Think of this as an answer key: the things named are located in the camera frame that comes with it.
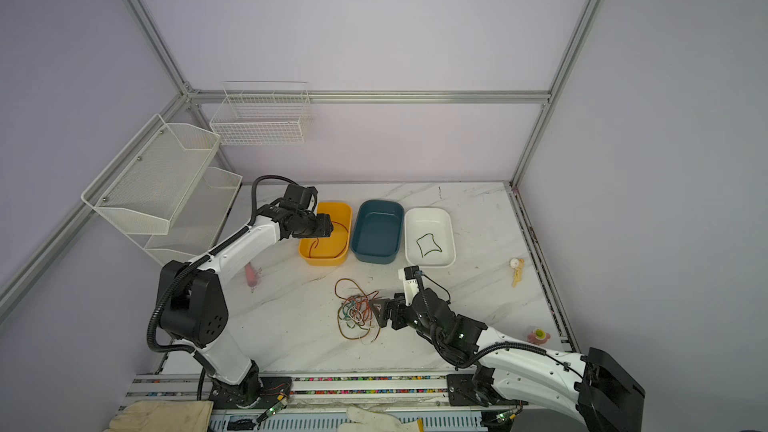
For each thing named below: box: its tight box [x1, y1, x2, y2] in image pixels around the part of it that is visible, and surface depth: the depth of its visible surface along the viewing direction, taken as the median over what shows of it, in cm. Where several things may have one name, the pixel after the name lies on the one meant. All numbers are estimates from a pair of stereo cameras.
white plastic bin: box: [404, 207, 456, 269], surface depth 104 cm
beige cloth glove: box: [103, 400, 215, 432], surface depth 71 cm
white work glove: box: [337, 406, 424, 432], surface depth 71 cm
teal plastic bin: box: [350, 199, 405, 265], surface depth 105 cm
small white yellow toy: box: [509, 258, 525, 288], surface depth 97 cm
